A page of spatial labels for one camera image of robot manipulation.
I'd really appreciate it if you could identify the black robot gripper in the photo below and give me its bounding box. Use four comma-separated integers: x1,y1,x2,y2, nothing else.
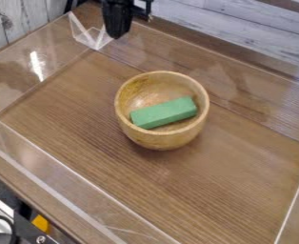
101,0,155,39

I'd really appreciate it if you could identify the green rectangular block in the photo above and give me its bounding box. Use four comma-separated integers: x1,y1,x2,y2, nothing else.
129,96,199,130

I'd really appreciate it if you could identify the brown wooden bowl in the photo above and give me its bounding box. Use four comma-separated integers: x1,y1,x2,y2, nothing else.
115,71,209,151

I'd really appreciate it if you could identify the clear acrylic corner bracket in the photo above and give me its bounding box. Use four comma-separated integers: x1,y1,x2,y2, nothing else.
68,12,113,51

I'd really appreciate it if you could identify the clear acrylic tray wall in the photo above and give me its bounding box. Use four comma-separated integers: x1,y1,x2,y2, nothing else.
0,108,181,244

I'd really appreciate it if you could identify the black cable bottom left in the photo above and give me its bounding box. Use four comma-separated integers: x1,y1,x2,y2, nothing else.
0,214,19,244

